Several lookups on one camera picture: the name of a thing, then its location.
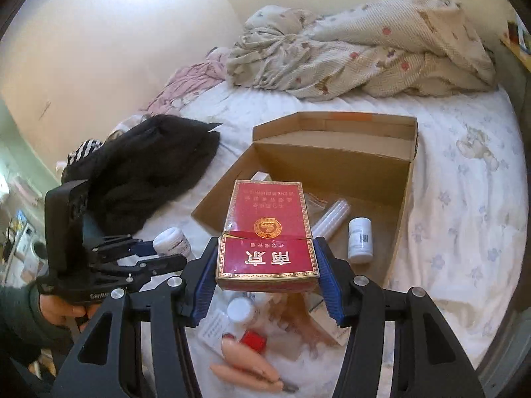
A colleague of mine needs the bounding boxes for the white lidded jar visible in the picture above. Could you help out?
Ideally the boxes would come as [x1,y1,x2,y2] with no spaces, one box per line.
[152,227,192,260]

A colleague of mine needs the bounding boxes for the red cigarette pack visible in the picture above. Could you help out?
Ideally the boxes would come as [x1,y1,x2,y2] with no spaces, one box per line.
[216,180,320,293]

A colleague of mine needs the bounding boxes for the pink handled pliers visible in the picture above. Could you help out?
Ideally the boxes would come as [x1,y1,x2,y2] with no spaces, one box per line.
[211,336,299,393]

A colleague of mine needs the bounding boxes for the person's left hand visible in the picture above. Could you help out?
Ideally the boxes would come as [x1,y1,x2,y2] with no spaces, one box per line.
[37,295,101,332]

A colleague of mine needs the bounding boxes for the beige cosmetic carton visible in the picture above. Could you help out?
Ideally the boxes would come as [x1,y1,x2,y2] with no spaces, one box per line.
[286,293,350,347]

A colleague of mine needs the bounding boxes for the white blue cap bottle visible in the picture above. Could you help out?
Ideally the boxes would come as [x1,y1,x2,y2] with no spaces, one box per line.
[227,297,258,325]

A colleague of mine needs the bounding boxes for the white pill bottle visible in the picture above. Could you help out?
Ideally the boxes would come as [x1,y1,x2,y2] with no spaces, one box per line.
[347,218,373,264]

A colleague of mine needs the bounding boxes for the white corn LED bulb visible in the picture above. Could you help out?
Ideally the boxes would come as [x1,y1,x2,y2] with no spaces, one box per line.
[311,199,351,241]

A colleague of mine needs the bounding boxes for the small red box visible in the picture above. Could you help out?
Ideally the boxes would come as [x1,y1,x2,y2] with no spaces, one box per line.
[239,330,267,354]

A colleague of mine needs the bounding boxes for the black clothing pile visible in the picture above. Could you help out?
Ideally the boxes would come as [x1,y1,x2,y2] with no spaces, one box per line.
[61,115,220,235]

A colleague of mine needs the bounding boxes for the brown cardboard box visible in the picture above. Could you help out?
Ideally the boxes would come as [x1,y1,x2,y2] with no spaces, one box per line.
[192,111,417,283]

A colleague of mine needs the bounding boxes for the white floral bed sheet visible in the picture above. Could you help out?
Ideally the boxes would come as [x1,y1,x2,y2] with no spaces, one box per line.
[112,80,530,398]

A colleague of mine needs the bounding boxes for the pink crumpled cloth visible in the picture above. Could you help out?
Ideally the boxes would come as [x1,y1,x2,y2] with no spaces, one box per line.
[144,48,230,116]

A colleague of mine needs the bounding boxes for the beige patterned quilt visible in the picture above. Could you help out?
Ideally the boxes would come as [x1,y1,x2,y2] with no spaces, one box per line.
[226,0,496,101]

